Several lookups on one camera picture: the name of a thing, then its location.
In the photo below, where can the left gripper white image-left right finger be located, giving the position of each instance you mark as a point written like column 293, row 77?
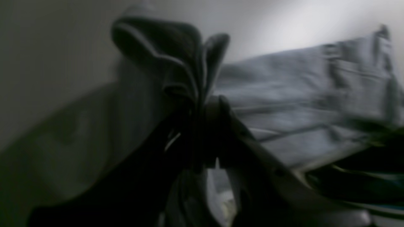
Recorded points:
column 266, row 193

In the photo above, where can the left gripper white image-left left finger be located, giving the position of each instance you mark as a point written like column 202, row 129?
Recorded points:
column 158, row 185

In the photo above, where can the grey T-shirt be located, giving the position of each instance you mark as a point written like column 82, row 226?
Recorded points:
column 299, row 104

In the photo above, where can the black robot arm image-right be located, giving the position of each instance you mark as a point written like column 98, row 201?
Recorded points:
column 371, row 178

